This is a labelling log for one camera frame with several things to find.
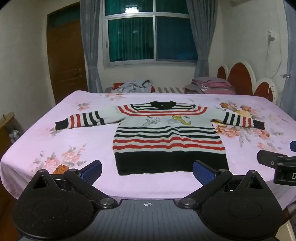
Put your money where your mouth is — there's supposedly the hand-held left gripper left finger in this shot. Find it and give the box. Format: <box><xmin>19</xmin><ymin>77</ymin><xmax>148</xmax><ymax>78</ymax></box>
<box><xmin>32</xmin><ymin>160</ymin><xmax>118</xmax><ymax>209</ymax></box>

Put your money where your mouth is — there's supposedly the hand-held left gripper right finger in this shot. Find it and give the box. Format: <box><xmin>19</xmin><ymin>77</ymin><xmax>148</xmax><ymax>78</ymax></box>
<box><xmin>178</xmin><ymin>161</ymin><xmax>265</xmax><ymax>209</ymax></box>

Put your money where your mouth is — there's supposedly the striped knit sweater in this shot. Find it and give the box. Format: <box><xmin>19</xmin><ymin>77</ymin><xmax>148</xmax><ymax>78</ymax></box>
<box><xmin>55</xmin><ymin>100</ymin><xmax>265</xmax><ymax>176</ymax></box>

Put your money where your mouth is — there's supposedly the pile of blue-grey clothes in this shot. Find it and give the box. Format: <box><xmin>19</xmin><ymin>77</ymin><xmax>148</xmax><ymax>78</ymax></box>
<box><xmin>111</xmin><ymin>79</ymin><xmax>154</xmax><ymax>93</ymax></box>

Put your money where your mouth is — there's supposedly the pink floral bed sheet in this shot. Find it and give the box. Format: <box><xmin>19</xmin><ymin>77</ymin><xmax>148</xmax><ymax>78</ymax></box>
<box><xmin>0</xmin><ymin>90</ymin><xmax>296</xmax><ymax>210</ymax></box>

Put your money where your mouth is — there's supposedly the red and white headboard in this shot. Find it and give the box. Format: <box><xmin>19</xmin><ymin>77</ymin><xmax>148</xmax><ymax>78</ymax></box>
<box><xmin>217</xmin><ymin>60</ymin><xmax>278</xmax><ymax>103</ymax></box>

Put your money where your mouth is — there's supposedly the stack of folded pink bedding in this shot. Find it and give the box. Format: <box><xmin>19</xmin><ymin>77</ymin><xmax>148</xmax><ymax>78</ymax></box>
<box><xmin>185</xmin><ymin>77</ymin><xmax>236</xmax><ymax>95</ymax></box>

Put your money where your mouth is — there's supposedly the grey striped pillow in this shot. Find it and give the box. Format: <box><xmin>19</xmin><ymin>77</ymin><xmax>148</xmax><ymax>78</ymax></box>
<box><xmin>153</xmin><ymin>86</ymin><xmax>186</xmax><ymax>94</ymax></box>

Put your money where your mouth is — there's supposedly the wooden side cabinet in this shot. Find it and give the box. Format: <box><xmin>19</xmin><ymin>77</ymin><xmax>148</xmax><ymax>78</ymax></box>
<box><xmin>0</xmin><ymin>112</ymin><xmax>23</xmax><ymax>158</ymax></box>

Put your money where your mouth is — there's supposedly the brown wooden door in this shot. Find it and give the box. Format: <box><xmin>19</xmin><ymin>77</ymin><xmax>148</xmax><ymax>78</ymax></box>
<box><xmin>47</xmin><ymin>2</ymin><xmax>88</xmax><ymax>105</ymax></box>

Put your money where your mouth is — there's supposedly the grey curtain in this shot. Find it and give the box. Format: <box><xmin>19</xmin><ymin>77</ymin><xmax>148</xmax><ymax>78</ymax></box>
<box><xmin>80</xmin><ymin>0</ymin><xmax>105</xmax><ymax>93</ymax></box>
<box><xmin>186</xmin><ymin>0</ymin><xmax>219</xmax><ymax>78</ymax></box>

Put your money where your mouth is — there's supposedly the sliding glass window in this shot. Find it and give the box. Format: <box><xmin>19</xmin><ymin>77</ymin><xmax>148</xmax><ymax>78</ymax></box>
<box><xmin>103</xmin><ymin>0</ymin><xmax>199</xmax><ymax>69</ymax></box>

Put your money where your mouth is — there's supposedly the white cable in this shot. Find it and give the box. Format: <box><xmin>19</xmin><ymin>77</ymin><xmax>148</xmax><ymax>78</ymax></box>
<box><xmin>266</xmin><ymin>39</ymin><xmax>283</xmax><ymax>79</ymax></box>

